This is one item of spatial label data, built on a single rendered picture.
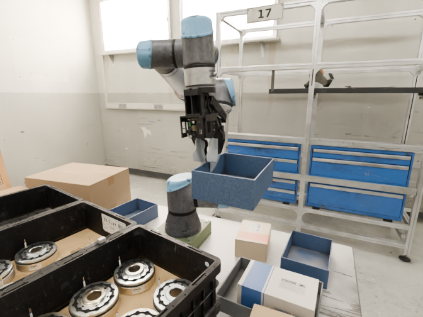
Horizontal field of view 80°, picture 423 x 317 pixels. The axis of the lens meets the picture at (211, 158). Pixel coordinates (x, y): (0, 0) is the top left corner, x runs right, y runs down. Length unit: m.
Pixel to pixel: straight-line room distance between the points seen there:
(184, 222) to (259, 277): 0.37
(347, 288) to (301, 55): 2.60
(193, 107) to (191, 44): 0.13
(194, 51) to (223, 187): 0.30
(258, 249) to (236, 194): 0.48
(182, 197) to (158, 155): 3.08
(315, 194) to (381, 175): 0.52
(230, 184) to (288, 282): 0.37
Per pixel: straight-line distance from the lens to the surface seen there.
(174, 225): 1.04
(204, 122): 0.59
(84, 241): 0.98
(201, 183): 0.58
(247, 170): 0.74
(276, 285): 0.80
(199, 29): 0.62
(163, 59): 0.73
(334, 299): 0.96
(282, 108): 3.19
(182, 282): 0.69
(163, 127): 3.89
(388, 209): 2.51
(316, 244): 1.12
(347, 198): 2.45
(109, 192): 1.40
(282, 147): 2.35
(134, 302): 0.71
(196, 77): 0.60
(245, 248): 1.02
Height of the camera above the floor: 1.30
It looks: 14 degrees down
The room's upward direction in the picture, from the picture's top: straight up
